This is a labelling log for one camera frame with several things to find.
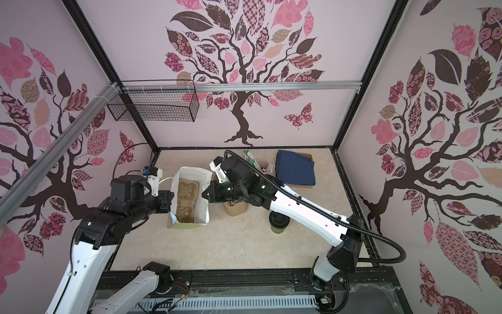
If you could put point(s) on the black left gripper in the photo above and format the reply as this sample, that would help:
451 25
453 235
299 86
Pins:
165 197

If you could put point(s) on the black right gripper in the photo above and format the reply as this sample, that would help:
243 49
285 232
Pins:
217 190

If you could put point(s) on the single cardboard cup carrier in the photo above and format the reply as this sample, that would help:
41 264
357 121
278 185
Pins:
186 201

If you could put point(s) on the white paper takeout bag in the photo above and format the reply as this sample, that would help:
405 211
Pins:
203 178

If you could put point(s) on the black cup lid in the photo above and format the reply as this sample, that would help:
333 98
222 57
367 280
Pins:
278 219

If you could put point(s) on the white green paper cup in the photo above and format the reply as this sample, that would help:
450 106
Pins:
278 229

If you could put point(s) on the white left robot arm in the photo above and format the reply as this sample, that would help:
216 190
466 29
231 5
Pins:
133 199

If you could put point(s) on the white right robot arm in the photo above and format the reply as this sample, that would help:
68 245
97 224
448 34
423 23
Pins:
343 234

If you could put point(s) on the green wrapped stirrers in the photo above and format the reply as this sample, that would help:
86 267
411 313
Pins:
249 157

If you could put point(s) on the pink bucket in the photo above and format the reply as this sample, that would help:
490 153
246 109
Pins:
266 167

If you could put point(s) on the blue napkin stack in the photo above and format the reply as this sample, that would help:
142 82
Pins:
295 167

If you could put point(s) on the brown cardboard napkin box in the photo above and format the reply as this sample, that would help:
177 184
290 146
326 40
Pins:
306 157

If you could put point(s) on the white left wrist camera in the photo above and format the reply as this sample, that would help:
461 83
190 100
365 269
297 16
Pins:
153 177

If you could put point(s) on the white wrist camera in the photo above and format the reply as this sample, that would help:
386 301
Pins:
153 177
215 166

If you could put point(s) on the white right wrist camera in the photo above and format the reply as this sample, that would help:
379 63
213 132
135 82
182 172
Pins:
215 166

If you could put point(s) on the black wire basket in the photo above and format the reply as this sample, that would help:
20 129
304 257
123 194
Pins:
156 101

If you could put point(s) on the aluminium rail back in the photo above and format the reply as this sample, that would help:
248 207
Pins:
247 87

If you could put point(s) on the aluminium rail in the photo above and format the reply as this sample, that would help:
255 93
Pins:
16 195
247 87

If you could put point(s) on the white slotted cable duct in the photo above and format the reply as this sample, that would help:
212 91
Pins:
210 304

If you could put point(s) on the aluminium rail left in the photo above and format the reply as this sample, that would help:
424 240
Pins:
16 195

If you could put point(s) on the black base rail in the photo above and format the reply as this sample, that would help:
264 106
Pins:
366 291

